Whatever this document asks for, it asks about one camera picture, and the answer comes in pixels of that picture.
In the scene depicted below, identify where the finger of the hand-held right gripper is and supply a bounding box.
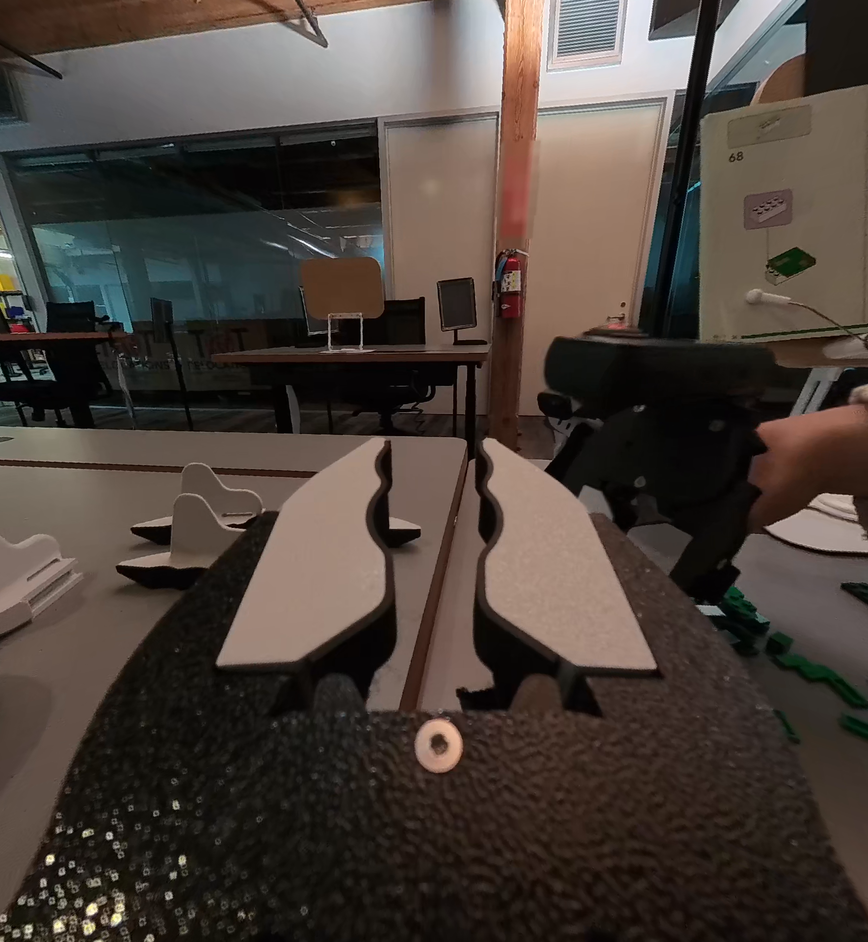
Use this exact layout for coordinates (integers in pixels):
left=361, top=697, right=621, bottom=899
left=546, top=429, right=628, bottom=490
left=669, top=506, right=757, bottom=615

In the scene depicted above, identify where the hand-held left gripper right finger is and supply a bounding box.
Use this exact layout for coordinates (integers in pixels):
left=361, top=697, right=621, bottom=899
left=473, top=439, right=663, bottom=696

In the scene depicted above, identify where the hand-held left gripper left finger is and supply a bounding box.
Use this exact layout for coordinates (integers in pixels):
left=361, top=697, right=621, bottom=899
left=215, top=438, right=399, bottom=696

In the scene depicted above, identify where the green stepped lego plate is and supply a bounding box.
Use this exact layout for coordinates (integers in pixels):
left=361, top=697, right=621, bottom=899
left=772, top=651, right=868, bottom=711

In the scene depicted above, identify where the lego instruction booklet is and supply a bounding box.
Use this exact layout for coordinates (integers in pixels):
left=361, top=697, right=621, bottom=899
left=699, top=82, right=868, bottom=341

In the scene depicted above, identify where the person's right hand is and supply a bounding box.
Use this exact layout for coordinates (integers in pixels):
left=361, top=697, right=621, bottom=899
left=746, top=403, right=868, bottom=534

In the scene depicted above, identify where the white door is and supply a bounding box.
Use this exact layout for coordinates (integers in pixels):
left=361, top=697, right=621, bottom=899
left=535, top=96, right=676, bottom=435

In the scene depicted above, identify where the booklet stand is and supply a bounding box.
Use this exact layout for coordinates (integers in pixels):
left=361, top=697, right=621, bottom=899
left=768, top=335, right=868, bottom=417

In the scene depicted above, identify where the red fire extinguisher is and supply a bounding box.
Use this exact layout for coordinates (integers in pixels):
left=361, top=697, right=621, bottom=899
left=494, top=249, right=529, bottom=319

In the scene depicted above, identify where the black pole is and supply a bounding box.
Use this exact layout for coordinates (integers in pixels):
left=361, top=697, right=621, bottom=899
left=651, top=0, right=722, bottom=340

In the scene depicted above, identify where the black framed tablet stand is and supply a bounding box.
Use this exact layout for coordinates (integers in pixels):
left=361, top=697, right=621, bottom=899
left=437, top=277, right=490, bottom=347

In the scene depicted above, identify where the wooden office desk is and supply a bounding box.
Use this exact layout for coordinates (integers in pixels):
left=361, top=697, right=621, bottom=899
left=211, top=342, right=492, bottom=435
left=0, top=331, right=129, bottom=428

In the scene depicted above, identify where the black office chair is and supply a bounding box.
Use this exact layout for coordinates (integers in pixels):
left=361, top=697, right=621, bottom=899
left=0, top=300, right=114, bottom=428
left=345, top=296, right=435, bottom=435

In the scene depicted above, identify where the brown board on clear stand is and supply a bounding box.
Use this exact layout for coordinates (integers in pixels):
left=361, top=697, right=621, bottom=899
left=300, top=258, right=385, bottom=354

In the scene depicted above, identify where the white slotted stand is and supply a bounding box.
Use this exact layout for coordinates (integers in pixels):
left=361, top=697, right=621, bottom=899
left=0, top=524, right=85, bottom=645

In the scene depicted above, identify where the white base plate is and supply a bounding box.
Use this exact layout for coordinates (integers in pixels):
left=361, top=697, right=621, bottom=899
left=763, top=495, right=868, bottom=554

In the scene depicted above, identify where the page holder wire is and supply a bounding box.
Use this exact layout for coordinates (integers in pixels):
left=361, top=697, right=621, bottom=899
left=745, top=288, right=868, bottom=350

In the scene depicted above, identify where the wooden post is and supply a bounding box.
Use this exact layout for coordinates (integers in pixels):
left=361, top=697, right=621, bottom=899
left=487, top=0, right=549, bottom=450

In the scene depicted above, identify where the wall vent grille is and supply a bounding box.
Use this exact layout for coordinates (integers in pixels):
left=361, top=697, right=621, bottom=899
left=548, top=0, right=628, bottom=71

